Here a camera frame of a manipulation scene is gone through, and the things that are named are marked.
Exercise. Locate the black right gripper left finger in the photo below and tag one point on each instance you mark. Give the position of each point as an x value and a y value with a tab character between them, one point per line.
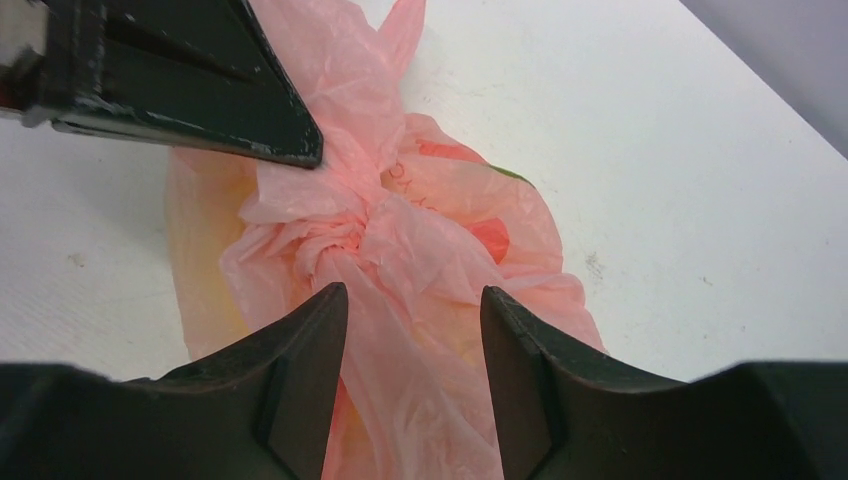
260	408

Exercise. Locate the pink plastic bag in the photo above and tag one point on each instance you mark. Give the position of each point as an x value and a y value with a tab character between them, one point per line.
412	221

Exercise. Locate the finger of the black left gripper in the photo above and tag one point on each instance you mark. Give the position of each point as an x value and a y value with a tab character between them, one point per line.
195	74

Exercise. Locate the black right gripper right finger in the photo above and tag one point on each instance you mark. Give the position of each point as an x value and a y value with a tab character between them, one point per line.
564	410

